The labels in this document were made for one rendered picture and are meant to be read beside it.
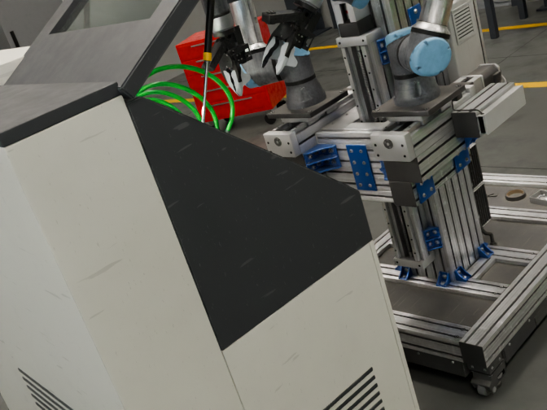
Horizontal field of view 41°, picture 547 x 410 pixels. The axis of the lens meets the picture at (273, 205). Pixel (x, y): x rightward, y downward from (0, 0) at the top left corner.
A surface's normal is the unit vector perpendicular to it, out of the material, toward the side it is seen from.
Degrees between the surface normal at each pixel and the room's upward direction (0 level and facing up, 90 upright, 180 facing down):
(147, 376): 90
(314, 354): 90
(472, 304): 0
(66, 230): 90
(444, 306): 0
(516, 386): 0
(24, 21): 90
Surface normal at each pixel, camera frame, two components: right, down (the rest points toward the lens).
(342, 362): 0.63, 0.11
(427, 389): -0.29, -0.88
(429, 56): 0.20, 0.43
